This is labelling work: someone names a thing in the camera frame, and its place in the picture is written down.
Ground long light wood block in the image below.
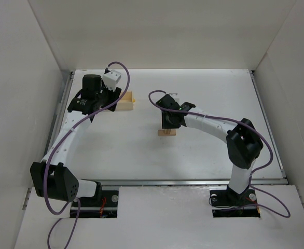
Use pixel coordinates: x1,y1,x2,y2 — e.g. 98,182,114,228
158,129,176,136

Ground cream plastic drawer box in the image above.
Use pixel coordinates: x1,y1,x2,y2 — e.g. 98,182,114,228
116,91,135,111

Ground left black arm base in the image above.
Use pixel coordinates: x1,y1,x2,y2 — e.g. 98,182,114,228
78,188,119,218

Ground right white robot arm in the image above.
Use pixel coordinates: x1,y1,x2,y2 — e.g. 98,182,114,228
156,94,263,207

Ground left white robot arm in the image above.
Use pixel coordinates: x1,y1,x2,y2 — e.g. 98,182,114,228
30,70,121,202

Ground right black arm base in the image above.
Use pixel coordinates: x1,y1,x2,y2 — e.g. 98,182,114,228
209,189,260,218

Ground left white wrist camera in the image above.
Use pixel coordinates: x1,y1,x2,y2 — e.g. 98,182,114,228
102,69,121,91

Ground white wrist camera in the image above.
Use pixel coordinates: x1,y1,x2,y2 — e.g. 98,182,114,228
169,93,180,102
102,69,121,91

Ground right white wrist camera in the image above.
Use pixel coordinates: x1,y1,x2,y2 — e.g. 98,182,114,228
169,93,180,102

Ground left metal table rail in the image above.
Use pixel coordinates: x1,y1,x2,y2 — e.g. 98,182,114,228
22,71,74,210

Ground metal table rail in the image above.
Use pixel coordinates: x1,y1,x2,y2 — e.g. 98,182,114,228
94,178,289,186
22,71,74,210
250,70,290,182

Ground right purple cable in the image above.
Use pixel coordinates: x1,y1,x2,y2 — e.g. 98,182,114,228
148,90,291,218

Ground front metal table rail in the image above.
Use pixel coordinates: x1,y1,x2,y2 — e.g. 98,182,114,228
94,178,289,186

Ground right metal table rail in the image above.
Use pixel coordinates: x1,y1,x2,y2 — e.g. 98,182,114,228
250,70,290,182

